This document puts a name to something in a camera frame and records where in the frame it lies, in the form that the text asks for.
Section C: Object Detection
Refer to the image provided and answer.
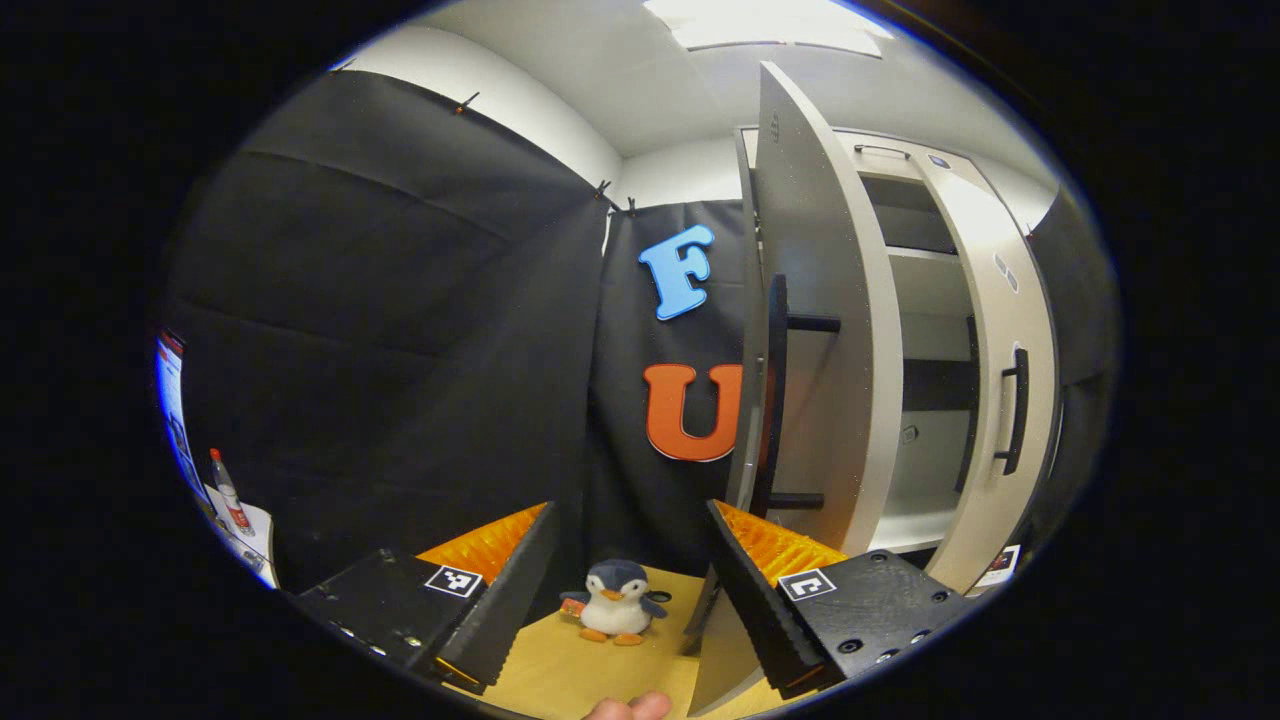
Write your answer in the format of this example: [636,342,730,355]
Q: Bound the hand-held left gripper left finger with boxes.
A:
[288,500,561,696]

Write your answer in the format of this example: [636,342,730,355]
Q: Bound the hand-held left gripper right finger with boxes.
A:
[705,498,981,701]

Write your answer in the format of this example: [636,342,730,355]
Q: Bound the white cabinet door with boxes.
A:
[915,150,1061,596]
[685,60,906,717]

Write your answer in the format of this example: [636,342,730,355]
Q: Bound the white grey cabinet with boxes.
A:
[740,125,1061,561]

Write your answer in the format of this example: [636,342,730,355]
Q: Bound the red capped small bottle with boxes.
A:
[208,448,256,538]

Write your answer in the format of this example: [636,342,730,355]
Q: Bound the penguin plush toy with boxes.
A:
[558,559,669,647]

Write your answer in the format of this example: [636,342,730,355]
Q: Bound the printed photo card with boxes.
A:
[972,543,1023,591]

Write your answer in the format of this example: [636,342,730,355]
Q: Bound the white papers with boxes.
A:
[203,485,278,591]

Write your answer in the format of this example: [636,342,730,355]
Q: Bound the black backdrop cloth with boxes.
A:
[160,68,1121,591]

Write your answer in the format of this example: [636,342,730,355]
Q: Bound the lit computer monitor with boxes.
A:
[153,330,206,501]

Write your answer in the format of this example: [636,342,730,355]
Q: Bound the large ceiling light panel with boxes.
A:
[640,0,896,56]

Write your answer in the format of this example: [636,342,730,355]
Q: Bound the black door handle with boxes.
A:
[750,275,843,513]
[993,347,1031,476]

